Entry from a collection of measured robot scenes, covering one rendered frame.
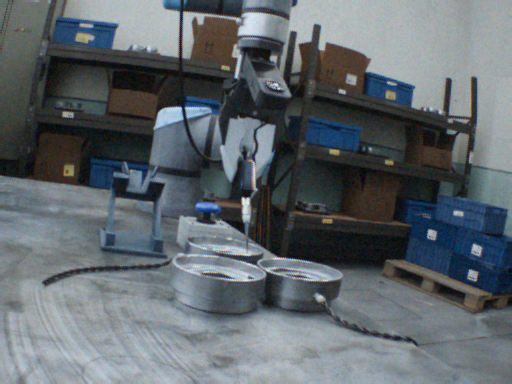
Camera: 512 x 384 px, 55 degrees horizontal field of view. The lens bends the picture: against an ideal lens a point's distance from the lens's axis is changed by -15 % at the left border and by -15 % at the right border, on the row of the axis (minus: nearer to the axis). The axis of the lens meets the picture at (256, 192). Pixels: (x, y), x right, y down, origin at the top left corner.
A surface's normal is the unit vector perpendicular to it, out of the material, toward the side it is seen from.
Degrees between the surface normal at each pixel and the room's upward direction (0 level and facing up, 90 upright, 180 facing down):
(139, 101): 82
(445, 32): 90
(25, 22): 90
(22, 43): 90
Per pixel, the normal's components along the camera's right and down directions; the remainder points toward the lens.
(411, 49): 0.32, 0.14
